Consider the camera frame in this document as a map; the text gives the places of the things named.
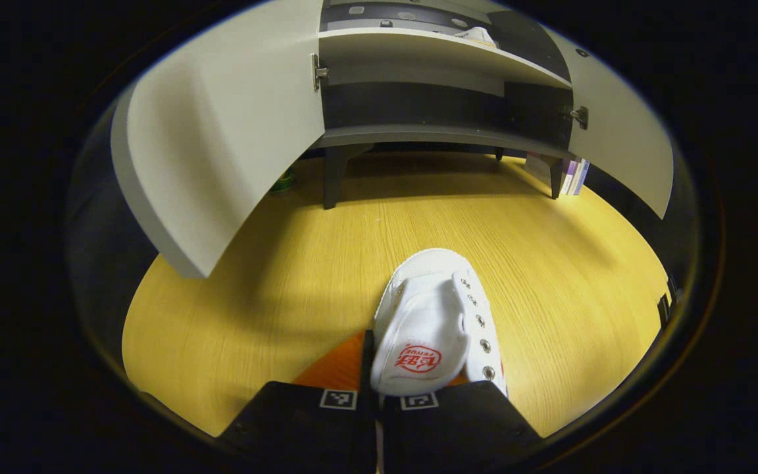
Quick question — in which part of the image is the white cabinet shelf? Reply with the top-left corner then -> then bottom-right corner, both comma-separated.
318,28 -> 574,90

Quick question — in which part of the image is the white cabinet door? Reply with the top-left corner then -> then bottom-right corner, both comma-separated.
111,0 -> 326,278
543,26 -> 674,219

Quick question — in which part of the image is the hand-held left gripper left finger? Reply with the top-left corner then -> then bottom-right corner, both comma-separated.
218,329 -> 380,474

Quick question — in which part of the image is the white shoe cabinet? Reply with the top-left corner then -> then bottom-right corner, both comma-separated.
111,0 -> 674,278

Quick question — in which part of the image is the white canvas shoe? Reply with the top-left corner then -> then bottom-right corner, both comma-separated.
455,26 -> 499,48
370,248 -> 509,398

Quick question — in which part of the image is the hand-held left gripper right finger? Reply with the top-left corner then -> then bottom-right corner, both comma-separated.
379,379 -> 543,474

